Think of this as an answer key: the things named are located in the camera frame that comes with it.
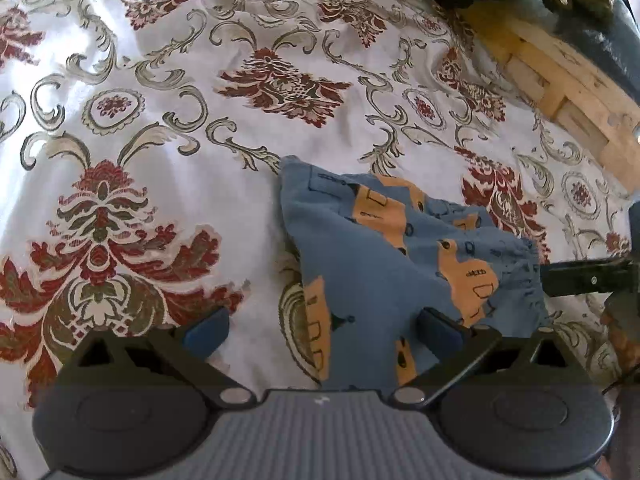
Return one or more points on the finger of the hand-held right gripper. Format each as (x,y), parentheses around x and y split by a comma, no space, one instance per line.
(590,277)

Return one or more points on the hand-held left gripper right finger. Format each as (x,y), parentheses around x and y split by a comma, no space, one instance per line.
(440,335)

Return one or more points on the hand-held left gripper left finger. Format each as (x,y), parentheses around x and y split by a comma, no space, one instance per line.
(207,332)

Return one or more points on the blue pants with orange print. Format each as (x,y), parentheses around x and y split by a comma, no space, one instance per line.
(380,270)

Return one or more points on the floral printed bedsheet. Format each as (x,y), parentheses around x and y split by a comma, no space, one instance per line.
(200,160)

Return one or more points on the black padded object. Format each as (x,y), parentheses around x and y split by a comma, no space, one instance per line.
(590,35)

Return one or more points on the wooden bed frame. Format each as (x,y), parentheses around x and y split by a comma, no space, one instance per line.
(575,90)

